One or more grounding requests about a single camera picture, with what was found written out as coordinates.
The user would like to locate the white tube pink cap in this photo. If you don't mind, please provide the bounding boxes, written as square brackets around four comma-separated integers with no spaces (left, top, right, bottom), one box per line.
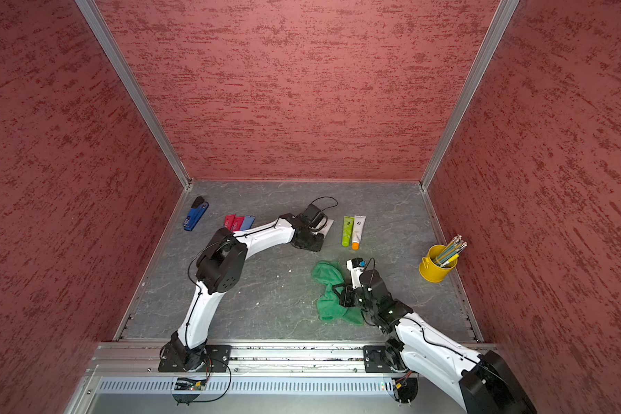
[319,219,334,236]

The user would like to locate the green microfiber cloth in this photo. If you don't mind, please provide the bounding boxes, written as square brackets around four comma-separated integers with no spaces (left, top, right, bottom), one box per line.
[312,260,364,326]

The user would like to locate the blue toothpaste tube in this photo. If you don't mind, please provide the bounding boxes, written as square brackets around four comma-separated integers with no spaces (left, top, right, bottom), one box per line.
[240,216,255,231]

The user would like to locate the pink toothpaste tube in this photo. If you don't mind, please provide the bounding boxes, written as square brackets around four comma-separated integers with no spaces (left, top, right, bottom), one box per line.
[224,214,236,229]
[231,217,245,231]

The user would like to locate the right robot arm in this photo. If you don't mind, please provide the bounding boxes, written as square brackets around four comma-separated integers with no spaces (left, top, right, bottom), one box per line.
[332,258,536,413]

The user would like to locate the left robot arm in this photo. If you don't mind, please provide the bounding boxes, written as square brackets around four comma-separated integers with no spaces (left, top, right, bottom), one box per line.
[158,211,333,373]

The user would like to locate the lime green toothpaste tube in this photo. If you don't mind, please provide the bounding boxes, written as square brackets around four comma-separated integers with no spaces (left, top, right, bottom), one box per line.
[342,216,355,247]

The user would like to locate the white tube orange cap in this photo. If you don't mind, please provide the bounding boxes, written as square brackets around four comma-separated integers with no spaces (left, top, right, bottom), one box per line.
[351,216,366,250]

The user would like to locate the yellow cup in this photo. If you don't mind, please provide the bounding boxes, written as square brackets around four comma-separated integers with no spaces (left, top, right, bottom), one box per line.
[418,245,458,283]

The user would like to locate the pencils in cup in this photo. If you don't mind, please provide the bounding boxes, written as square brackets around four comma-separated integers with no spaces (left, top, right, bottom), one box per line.
[434,235,467,267]

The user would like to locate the blue stapler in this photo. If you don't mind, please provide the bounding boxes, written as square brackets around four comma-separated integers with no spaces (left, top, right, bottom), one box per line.
[183,196,209,231]

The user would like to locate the right corner aluminium profile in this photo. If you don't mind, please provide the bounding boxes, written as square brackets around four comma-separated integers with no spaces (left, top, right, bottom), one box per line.
[420,0,519,193]

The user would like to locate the corner aluminium profile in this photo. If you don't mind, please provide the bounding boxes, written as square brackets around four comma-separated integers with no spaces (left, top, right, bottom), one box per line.
[75,0,193,191]
[420,0,519,193]

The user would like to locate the left corner aluminium profile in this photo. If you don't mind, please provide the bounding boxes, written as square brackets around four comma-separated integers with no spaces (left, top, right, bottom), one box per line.
[75,0,193,191]

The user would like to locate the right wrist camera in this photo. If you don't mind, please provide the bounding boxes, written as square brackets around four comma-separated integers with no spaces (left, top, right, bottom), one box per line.
[347,258,366,289]

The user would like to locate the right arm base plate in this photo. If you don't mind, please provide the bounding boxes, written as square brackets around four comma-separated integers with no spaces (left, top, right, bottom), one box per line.
[362,345,408,374]

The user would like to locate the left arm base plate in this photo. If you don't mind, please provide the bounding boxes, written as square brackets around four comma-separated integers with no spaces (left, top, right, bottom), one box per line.
[157,344,232,374]

